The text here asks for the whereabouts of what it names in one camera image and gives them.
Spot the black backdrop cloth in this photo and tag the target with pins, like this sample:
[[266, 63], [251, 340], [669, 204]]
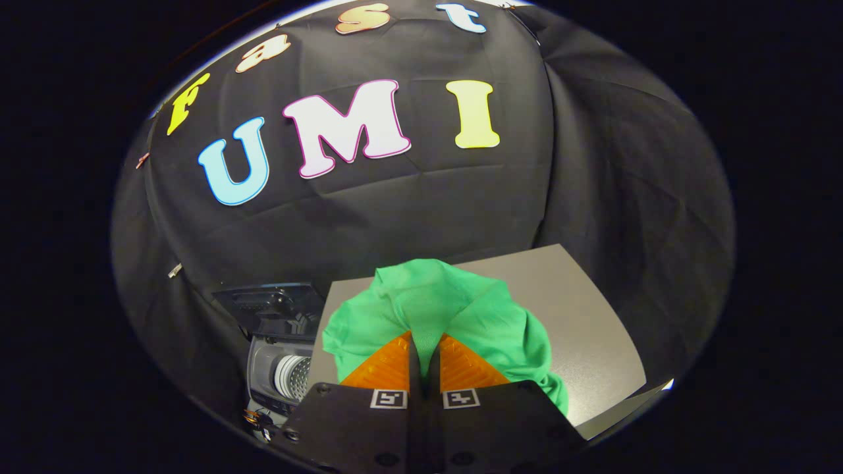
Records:
[[428, 210]]

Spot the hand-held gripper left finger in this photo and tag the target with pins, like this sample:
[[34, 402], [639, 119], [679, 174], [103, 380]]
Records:
[[355, 428]]

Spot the white clothes peg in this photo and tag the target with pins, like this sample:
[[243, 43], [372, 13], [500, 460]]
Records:
[[174, 270]]

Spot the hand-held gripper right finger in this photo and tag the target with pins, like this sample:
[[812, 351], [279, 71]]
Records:
[[500, 428]]

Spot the copper clothes peg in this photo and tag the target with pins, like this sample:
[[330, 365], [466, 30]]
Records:
[[142, 160]]

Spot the grey washing machine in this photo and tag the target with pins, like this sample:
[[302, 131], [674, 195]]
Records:
[[263, 368]]

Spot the green polo shirt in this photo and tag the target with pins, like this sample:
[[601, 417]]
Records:
[[448, 296]]

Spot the grey cabinet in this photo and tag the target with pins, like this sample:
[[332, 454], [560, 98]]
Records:
[[579, 329]]

